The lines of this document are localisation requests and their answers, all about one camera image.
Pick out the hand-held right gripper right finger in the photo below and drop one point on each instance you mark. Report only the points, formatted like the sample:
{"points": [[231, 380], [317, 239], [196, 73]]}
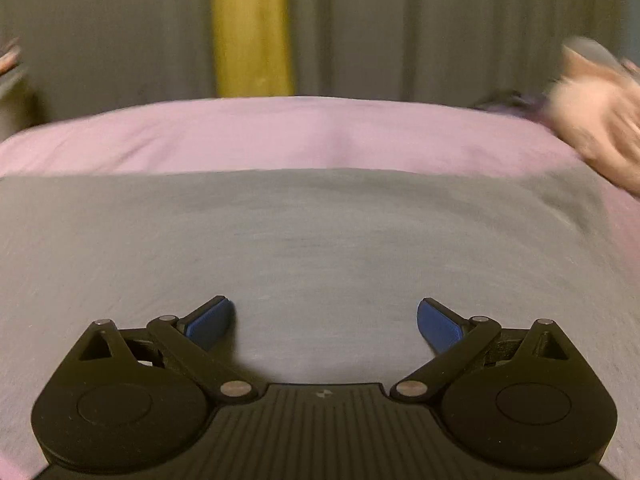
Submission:
{"points": [[440, 326]]}

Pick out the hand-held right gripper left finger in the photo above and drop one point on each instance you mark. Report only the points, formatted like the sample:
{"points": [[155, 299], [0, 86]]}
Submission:
{"points": [[211, 322]]}

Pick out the pink plush toy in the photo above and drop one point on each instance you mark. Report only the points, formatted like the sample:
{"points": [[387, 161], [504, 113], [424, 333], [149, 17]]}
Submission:
{"points": [[595, 110]]}

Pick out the grey curtain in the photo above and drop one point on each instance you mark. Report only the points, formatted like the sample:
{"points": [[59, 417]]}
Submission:
{"points": [[425, 25], [115, 35]]}

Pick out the grey pants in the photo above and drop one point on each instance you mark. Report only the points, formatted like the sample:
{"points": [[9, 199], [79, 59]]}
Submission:
{"points": [[310, 250]]}

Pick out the yellow curtain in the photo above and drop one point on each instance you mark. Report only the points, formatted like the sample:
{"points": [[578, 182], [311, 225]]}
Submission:
{"points": [[252, 25]]}

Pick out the grey shelf unit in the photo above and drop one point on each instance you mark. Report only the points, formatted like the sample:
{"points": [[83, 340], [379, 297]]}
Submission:
{"points": [[12, 95]]}

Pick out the pink bed sheet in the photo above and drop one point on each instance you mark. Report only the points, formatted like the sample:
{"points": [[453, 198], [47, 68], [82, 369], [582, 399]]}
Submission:
{"points": [[280, 132]]}

